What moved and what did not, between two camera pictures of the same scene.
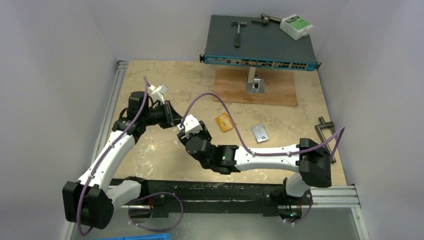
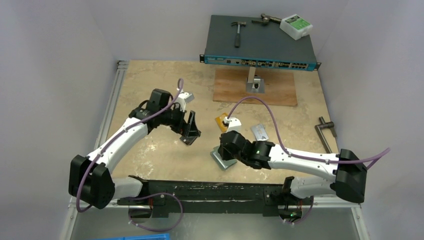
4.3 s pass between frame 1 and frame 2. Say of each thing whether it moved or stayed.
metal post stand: stayed
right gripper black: moved
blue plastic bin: stayed
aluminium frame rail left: stayed
